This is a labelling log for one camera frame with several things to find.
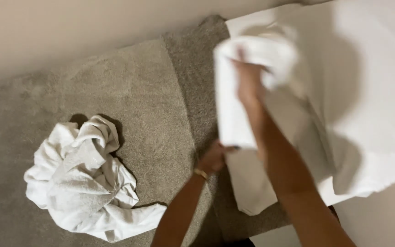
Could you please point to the person's right hand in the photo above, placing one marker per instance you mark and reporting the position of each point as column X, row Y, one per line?
column 249, row 82

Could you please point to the person's left hand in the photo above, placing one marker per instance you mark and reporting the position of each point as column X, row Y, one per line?
column 213, row 159

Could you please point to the person's left fingers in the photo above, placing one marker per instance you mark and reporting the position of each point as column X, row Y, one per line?
column 231, row 148

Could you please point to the white bed sheet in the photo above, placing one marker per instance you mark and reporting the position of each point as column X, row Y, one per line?
column 355, row 103

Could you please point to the crumpled white towel pile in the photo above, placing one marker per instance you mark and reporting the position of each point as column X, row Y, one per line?
column 84, row 181

